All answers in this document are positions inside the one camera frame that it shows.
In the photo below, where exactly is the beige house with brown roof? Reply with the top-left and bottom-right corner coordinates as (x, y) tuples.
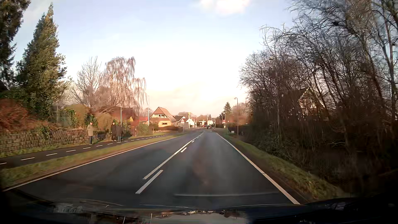
(150, 107), (178, 128)

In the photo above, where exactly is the grey asphalt road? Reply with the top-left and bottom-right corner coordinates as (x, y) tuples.
(2, 128), (301, 209)

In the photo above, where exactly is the red brick house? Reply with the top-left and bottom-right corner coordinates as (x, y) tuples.
(99, 106), (138, 122)

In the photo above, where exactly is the bare weeping tree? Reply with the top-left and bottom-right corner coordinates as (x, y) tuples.
(70, 56), (147, 116)

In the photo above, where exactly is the car's own bonnet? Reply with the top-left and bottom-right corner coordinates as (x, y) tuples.
(0, 190), (398, 224)

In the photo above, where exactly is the grass verge with bank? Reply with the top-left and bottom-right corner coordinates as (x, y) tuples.
(218, 130), (352, 200)

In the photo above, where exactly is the house behind bare trees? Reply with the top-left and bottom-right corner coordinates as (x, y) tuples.
(288, 88), (330, 122)

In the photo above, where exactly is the row of bare trees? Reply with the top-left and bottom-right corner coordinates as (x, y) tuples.
(239, 0), (398, 187)

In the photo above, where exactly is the dark asphalt cycle path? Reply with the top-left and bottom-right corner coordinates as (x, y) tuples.
(0, 132), (179, 170)

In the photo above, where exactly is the grass verge strip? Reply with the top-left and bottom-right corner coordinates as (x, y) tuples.
(0, 133), (187, 189)

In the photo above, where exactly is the tall conifer tree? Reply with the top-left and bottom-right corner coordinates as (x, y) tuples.
(14, 4), (69, 118)

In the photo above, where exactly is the brown hedge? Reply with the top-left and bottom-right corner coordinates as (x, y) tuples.
(0, 99), (56, 134)

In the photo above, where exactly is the dark conifer tree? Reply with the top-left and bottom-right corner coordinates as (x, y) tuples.
(0, 0), (31, 91)

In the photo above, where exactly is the stone block retaining wall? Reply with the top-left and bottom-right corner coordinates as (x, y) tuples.
(0, 129), (108, 153)

